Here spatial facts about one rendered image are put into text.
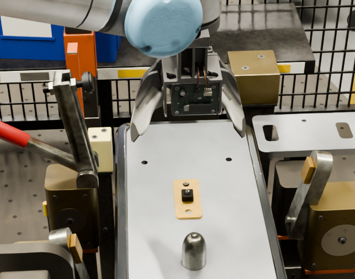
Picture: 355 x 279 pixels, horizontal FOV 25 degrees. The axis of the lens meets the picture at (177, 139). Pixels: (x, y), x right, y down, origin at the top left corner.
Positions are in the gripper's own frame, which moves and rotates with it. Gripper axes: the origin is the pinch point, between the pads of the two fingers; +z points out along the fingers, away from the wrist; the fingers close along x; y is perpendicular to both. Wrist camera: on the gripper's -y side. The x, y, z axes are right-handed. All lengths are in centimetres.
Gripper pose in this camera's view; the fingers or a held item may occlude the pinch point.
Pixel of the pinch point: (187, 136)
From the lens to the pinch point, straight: 110.0
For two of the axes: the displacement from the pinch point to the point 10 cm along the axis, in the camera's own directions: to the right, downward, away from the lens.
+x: 10.0, -0.4, 0.5
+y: 0.7, 6.1, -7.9
